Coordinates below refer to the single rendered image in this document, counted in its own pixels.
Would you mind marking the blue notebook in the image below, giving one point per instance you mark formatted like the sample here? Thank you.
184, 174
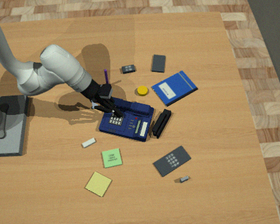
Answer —
174, 88

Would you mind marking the green sticky note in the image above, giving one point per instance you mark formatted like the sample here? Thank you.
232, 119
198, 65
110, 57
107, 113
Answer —
111, 158

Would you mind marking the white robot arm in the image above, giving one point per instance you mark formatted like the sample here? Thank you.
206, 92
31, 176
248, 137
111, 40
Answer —
59, 67

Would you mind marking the yellow cylinder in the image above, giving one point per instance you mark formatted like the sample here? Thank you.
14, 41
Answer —
142, 91

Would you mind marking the yellow sticky note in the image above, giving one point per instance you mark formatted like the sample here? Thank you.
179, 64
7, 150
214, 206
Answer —
98, 184

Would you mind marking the blue telephone handset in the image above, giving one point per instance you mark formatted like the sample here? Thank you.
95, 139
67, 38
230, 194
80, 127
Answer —
138, 108

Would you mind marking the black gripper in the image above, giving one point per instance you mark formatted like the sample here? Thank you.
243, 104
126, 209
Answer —
108, 104

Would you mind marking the grey keypad panel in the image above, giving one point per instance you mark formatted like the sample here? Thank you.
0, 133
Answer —
171, 161

